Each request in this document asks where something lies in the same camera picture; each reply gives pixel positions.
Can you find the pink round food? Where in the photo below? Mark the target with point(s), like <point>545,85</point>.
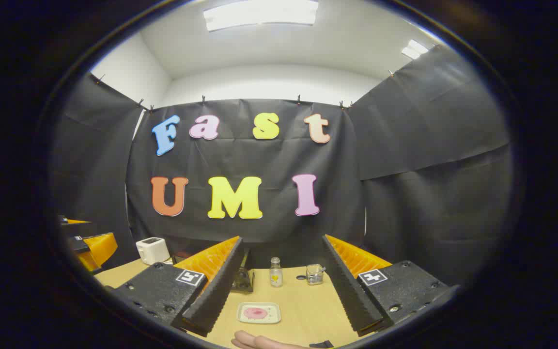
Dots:
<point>255,313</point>

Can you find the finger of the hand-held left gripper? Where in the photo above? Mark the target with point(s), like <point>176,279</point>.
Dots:
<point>79,244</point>
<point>78,229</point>

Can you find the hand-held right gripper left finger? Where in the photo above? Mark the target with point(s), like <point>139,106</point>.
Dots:
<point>213,291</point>

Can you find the white toaster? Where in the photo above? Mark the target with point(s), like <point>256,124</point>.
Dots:
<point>152,251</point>

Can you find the clear glass bottle yellow label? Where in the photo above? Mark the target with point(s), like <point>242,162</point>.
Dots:
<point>276,274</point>

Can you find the small ceiling light panel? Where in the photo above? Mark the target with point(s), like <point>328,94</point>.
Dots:
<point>414,49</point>

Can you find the white rectangular plate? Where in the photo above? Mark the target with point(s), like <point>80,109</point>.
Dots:
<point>274,317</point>

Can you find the black backdrop cloth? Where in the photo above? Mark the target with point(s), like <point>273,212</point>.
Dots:
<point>259,160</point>

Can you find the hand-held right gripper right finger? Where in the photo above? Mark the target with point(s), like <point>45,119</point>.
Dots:
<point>347,291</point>

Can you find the black electric oven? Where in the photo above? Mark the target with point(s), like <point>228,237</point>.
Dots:
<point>243,278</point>

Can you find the long ceiling light panel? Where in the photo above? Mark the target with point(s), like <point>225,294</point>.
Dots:
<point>259,13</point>

